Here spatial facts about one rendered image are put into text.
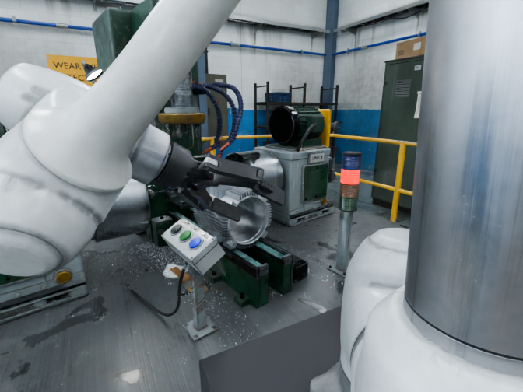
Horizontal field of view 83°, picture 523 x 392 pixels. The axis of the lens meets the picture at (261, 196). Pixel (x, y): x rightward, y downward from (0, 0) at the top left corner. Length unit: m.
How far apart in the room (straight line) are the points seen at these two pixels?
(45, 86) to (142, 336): 0.62
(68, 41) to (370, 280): 6.15
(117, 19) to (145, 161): 0.98
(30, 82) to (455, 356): 0.48
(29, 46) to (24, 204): 6.06
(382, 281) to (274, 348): 0.31
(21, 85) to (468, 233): 0.46
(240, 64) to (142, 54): 6.63
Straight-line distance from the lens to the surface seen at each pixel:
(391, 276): 0.39
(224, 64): 6.77
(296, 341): 0.65
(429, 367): 0.23
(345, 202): 1.00
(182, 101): 1.20
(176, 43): 0.30
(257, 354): 0.62
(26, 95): 0.46
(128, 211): 1.04
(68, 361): 0.88
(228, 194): 0.93
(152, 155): 0.47
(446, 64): 0.20
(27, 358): 0.94
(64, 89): 0.45
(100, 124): 0.29
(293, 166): 1.38
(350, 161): 0.97
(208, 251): 0.65
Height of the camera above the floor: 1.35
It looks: 16 degrees down
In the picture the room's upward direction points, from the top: straight up
